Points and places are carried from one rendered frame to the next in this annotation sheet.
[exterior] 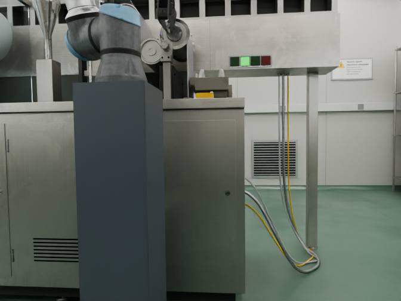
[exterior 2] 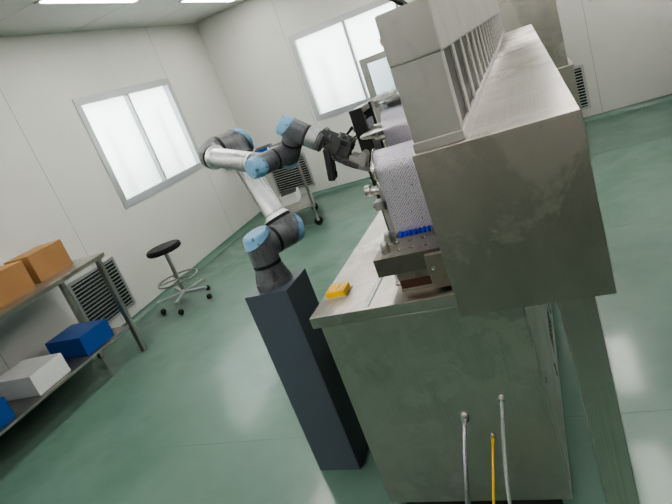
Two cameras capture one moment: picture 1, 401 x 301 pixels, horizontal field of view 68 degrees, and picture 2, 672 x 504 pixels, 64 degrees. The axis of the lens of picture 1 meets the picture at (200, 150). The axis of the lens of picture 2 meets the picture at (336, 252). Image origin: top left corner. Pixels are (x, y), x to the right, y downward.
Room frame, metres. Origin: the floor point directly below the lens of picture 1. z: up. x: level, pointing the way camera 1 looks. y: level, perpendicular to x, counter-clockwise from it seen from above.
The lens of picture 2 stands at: (1.85, -1.67, 1.61)
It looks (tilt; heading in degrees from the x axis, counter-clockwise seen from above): 18 degrees down; 109
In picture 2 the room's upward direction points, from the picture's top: 20 degrees counter-clockwise
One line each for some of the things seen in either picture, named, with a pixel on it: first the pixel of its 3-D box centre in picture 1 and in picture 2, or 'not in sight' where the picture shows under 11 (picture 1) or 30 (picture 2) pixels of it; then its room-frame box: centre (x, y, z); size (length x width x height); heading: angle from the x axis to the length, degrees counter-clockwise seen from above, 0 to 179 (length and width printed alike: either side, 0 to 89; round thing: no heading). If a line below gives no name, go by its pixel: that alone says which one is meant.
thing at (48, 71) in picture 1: (48, 58); not in sight; (1.65, 0.83, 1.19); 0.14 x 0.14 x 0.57
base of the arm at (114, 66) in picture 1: (121, 70); (270, 272); (0.89, 0.23, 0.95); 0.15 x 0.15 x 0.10
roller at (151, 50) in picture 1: (157, 57); not in sight; (1.61, 0.23, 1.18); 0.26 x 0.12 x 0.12; 175
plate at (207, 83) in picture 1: (213, 89); (441, 246); (1.62, -0.08, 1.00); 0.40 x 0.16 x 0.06; 175
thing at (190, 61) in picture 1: (190, 71); (424, 209); (1.59, 0.05, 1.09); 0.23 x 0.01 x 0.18; 175
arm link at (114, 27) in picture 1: (119, 30); (261, 245); (0.90, 0.24, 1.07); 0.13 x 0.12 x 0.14; 55
